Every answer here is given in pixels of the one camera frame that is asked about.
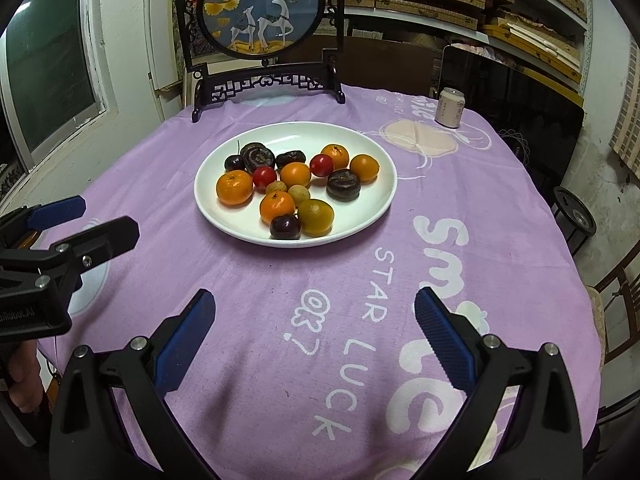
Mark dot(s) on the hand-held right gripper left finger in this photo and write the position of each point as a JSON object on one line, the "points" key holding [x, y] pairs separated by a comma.
{"points": [[185, 345]]}

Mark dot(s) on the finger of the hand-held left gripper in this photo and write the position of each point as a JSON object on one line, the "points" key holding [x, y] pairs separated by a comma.
{"points": [[57, 211], [107, 237]]}

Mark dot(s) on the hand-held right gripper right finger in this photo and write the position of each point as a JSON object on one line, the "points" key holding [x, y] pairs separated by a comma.
{"points": [[445, 340]]}

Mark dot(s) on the large orange mandarin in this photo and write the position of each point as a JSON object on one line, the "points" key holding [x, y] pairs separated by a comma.
{"points": [[234, 188]]}

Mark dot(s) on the dark red cherry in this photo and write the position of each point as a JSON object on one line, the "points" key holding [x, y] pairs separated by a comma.
{"points": [[285, 227], [233, 163]]}

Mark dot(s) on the white oval plate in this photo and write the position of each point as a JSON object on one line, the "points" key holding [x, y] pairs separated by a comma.
{"points": [[350, 215]]}

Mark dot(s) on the small red tomato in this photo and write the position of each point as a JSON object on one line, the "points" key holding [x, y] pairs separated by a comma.
{"points": [[264, 178], [321, 165]]}

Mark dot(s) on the spiral-top water chestnut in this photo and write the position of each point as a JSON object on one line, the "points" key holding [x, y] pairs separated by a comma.
{"points": [[257, 156]]}

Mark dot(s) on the tan longan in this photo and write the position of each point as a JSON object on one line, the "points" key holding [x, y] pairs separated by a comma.
{"points": [[300, 195], [276, 188]]}

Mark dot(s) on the yellow-orange tangerine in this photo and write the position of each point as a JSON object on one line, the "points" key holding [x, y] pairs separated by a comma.
{"points": [[316, 217], [364, 168]]}

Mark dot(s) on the large dark water chestnut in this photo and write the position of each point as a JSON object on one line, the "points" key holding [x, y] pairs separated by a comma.
{"points": [[343, 185]]}

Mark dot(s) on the person's left hand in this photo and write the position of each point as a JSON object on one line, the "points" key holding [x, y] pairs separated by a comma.
{"points": [[25, 377]]}

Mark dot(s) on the purple printed tablecloth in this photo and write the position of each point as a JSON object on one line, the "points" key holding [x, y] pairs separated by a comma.
{"points": [[280, 320]]}

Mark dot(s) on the glass window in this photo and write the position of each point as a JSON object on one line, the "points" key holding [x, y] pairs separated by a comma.
{"points": [[50, 60]]}

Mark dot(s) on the wooden strip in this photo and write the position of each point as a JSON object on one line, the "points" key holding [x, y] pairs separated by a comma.
{"points": [[167, 89]]}

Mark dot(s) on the black round metal stand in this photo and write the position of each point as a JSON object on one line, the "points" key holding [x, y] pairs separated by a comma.
{"points": [[575, 212]]}

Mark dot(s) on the wooden chair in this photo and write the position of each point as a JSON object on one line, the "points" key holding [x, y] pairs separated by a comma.
{"points": [[620, 280]]}

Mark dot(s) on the small orange tangerine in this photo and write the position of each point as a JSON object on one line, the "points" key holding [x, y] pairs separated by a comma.
{"points": [[336, 155], [295, 174]]}

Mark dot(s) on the white drink can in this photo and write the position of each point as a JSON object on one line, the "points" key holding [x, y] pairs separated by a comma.
{"points": [[449, 107]]}

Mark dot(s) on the black flat panel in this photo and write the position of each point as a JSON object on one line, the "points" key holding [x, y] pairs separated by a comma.
{"points": [[520, 110]]}

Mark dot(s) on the round deer painting screen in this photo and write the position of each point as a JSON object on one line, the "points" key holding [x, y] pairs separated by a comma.
{"points": [[260, 5]]}

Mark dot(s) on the brick-pattern hanging cloth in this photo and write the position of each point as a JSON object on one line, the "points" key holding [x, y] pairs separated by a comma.
{"points": [[627, 130]]}

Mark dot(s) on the brown wooden board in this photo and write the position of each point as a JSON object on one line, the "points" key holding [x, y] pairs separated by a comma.
{"points": [[390, 62]]}

